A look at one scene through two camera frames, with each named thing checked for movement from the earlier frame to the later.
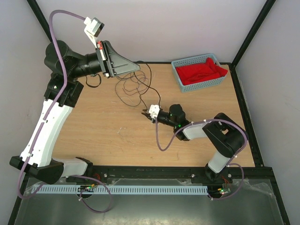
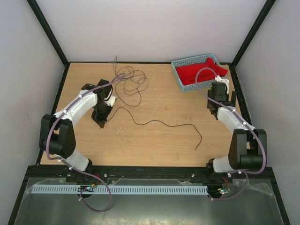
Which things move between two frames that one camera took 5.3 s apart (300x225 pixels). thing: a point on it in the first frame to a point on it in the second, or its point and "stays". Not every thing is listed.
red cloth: (192, 73) stays
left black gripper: (116, 65) to (101, 120)
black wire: (147, 88) to (158, 121)
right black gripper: (153, 120) to (233, 98)
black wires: (129, 87) stays
